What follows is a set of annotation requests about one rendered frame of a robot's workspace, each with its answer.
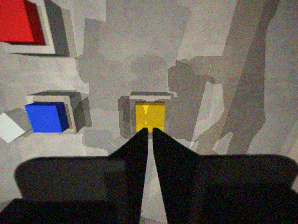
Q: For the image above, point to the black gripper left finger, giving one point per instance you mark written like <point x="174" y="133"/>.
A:
<point x="117" y="178"/>

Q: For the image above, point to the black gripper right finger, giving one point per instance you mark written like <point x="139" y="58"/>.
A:
<point x="184" y="175"/>

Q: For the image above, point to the red button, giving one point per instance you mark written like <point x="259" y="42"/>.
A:
<point x="32" y="27"/>

